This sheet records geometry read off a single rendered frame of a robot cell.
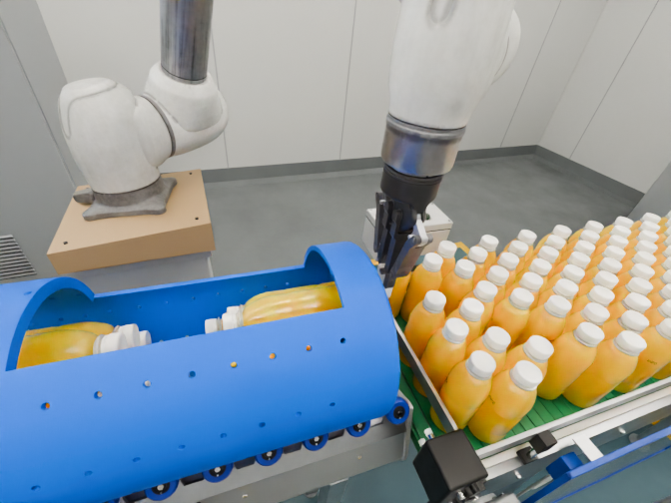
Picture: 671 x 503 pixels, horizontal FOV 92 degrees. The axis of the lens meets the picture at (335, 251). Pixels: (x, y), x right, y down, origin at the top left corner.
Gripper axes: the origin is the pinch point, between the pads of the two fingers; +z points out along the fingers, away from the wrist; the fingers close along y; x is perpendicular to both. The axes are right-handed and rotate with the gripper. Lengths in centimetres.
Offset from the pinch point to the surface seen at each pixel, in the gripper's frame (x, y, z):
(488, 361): -13.3, -14.0, 7.2
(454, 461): -4.2, -22.8, 16.3
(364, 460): 4.9, -15.2, 29.9
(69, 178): 91, 138, 43
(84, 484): 39.9, -16.0, 4.7
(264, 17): -22, 272, -17
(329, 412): 14.2, -15.9, 4.4
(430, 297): -11.5, 0.5, 7.2
